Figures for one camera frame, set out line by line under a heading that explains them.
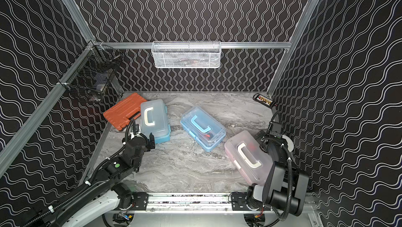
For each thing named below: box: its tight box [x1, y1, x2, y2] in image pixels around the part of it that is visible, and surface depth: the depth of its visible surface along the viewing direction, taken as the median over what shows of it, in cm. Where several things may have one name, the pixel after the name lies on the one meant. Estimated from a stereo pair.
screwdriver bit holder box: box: [252, 93, 275, 109], surface depth 116 cm
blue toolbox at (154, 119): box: [140, 99, 172, 144], surface depth 94 cm
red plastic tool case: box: [103, 93, 148, 132], surface depth 105 cm
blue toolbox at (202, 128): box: [180, 106, 227, 153], surface depth 90 cm
